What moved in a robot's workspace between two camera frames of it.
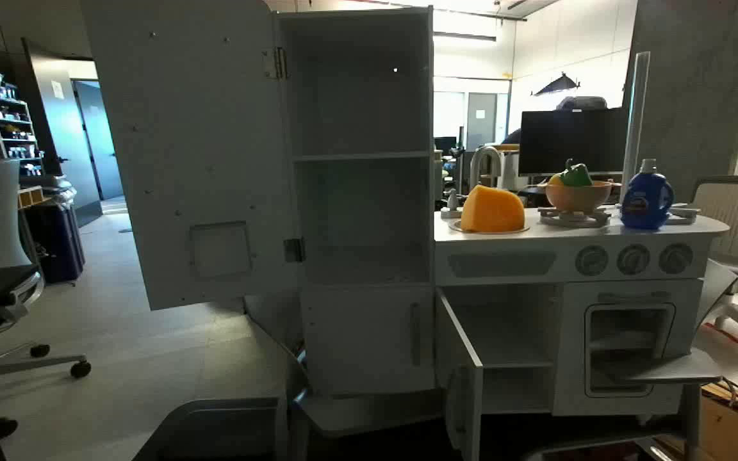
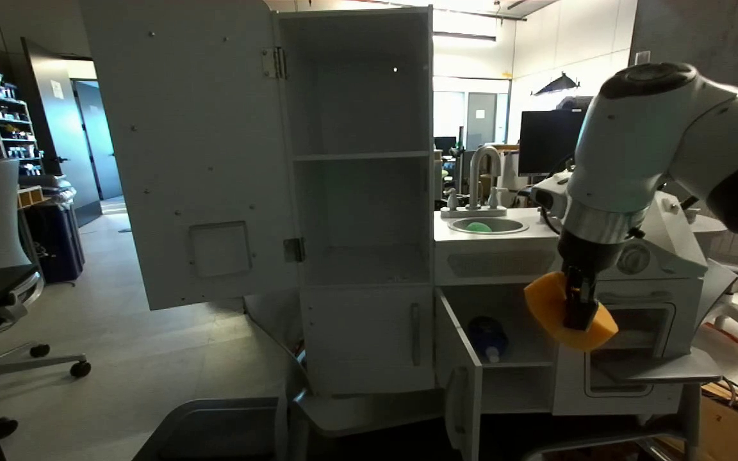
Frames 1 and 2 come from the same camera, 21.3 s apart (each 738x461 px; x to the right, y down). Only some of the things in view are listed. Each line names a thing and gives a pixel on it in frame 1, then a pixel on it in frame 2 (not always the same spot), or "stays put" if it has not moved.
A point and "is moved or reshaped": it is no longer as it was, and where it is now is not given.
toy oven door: x=692 y=364 stays put
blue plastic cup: x=646 y=197 is moved or reshaped
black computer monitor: x=554 y=138 stays put
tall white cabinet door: x=195 y=99 stays put
